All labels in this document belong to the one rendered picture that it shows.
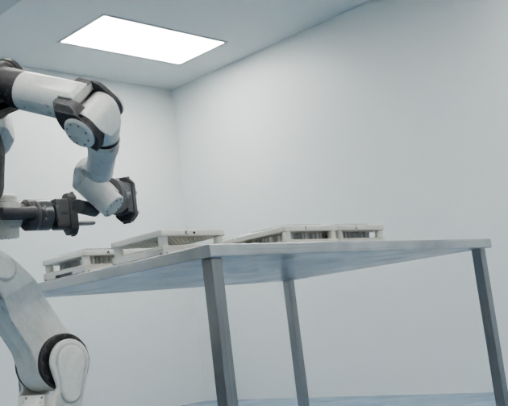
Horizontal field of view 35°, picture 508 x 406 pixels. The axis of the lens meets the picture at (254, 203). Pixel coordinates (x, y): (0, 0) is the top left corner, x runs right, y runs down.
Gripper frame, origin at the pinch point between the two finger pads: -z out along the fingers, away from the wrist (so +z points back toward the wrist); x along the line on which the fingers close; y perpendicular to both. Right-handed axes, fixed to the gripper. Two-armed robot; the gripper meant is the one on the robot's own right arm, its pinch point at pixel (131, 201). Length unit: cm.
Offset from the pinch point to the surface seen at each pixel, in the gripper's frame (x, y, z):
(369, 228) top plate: 10, 58, -75
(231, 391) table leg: 54, 22, -1
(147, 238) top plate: 9.2, -0.4, -11.6
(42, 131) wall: -136, -214, -386
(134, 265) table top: 16.2, -6.4, -14.1
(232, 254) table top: 18.0, 25.7, -3.6
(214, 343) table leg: 40.9, 18.8, -0.5
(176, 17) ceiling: -189, -76, -340
